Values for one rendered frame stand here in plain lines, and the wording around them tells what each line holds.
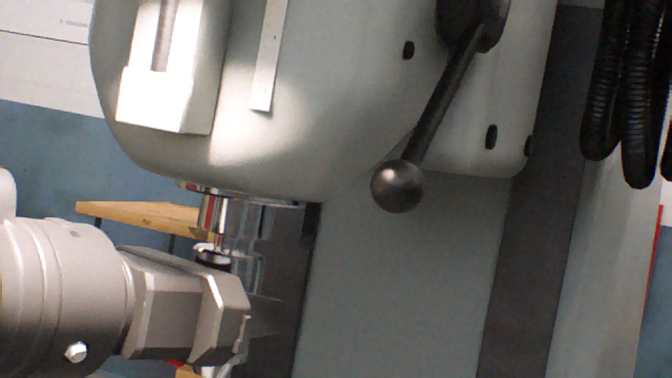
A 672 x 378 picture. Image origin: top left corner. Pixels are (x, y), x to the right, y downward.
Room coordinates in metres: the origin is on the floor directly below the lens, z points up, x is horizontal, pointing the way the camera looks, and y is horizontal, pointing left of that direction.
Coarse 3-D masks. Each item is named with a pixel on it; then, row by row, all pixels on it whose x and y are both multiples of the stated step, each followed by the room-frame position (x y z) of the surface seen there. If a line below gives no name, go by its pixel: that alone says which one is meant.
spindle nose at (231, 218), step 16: (208, 208) 0.73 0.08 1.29; (224, 208) 0.73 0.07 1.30; (240, 208) 0.72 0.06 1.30; (256, 208) 0.73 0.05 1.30; (272, 208) 0.74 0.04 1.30; (208, 224) 0.73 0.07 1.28; (224, 224) 0.72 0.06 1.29; (240, 224) 0.72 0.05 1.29; (256, 224) 0.73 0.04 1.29; (272, 224) 0.75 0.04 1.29
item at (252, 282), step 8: (232, 272) 0.73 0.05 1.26; (240, 280) 0.73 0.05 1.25; (248, 280) 0.73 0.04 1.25; (256, 280) 0.74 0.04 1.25; (248, 288) 0.73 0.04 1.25; (256, 288) 0.74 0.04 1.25; (248, 344) 0.74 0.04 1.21; (248, 352) 0.74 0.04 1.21; (232, 360) 0.73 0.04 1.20; (240, 360) 0.73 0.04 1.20; (248, 360) 0.75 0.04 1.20
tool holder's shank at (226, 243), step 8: (216, 240) 0.74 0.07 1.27; (224, 240) 0.74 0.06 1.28; (232, 240) 0.74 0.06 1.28; (240, 240) 0.74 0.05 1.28; (248, 240) 0.74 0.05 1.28; (216, 248) 0.74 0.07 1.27; (224, 248) 0.74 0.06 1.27; (232, 248) 0.74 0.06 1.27; (240, 248) 0.74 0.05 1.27; (248, 248) 0.75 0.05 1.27
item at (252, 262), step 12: (204, 252) 0.73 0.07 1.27; (216, 252) 0.73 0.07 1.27; (228, 252) 0.73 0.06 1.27; (252, 252) 0.76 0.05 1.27; (204, 264) 0.73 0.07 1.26; (216, 264) 0.73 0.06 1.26; (228, 264) 0.72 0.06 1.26; (240, 264) 0.73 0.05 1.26; (252, 264) 0.73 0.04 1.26; (264, 264) 0.74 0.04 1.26
